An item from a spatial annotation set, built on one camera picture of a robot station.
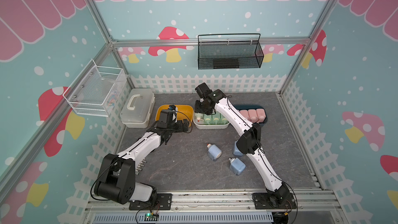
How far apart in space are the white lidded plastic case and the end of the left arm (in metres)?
0.27

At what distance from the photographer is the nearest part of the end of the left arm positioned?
65 cm

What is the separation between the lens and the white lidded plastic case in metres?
0.95
